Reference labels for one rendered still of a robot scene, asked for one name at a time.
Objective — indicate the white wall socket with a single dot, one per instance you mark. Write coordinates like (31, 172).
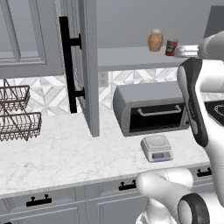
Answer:
(103, 79)

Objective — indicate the grey base cupboard door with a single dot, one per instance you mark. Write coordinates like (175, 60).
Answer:
(119, 210)
(43, 215)

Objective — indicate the grey drawer front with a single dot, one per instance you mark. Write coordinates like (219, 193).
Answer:
(108, 186)
(64, 195)
(201, 179)

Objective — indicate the red food can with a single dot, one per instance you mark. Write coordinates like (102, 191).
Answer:
(171, 47)

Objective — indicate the brown jar with pale lid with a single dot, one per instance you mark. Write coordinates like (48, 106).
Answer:
(155, 41)

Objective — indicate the black hob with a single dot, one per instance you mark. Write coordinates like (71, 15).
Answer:
(214, 112)

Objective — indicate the grey open cabinet door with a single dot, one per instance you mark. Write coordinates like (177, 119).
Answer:
(89, 73)

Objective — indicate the grey closed wall cabinet door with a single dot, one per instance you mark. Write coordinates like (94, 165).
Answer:
(26, 35)

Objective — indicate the grey toaster oven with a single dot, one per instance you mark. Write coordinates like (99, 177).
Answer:
(145, 99)

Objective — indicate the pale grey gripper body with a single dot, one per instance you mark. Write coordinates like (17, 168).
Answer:
(187, 51)

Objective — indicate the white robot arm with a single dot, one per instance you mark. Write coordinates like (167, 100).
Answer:
(215, 87)

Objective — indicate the white digital scale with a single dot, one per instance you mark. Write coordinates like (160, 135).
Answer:
(156, 147)

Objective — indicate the grey wall cabinet shelf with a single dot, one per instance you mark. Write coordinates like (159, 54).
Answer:
(131, 58)

